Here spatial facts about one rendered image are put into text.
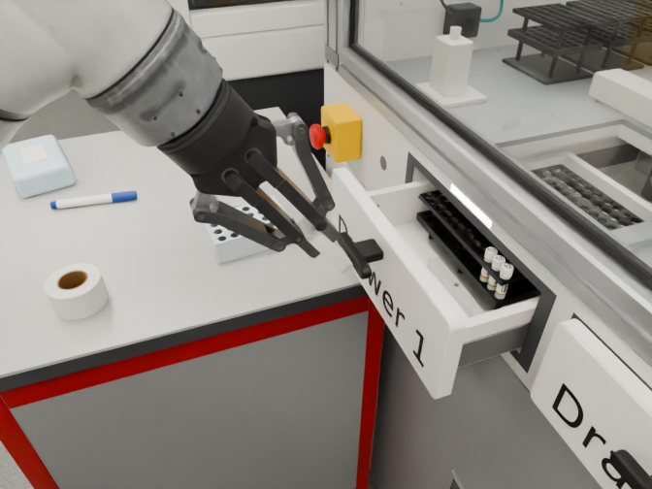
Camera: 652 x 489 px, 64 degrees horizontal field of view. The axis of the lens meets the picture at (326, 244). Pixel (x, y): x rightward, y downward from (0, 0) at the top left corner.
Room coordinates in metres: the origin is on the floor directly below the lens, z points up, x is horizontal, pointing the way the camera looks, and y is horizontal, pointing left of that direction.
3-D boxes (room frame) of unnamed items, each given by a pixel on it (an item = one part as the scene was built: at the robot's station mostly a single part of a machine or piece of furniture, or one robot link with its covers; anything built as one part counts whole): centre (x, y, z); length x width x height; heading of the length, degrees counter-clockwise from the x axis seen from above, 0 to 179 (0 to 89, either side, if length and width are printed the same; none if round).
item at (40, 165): (0.84, 0.53, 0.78); 0.15 x 0.10 x 0.04; 33
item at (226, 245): (0.65, 0.12, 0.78); 0.12 x 0.08 x 0.04; 116
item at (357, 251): (0.44, -0.04, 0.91); 0.07 x 0.04 x 0.01; 20
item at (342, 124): (0.78, -0.02, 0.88); 0.07 x 0.05 x 0.07; 20
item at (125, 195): (0.75, 0.39, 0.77); 0.14 x 0.02 x 0.02; 104
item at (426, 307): (0.45, -0.07, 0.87); 0.29 x 0.02 x 0.11; 20
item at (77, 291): (0.51, 0.33, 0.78); 0.07 x 0.07 x 0.04
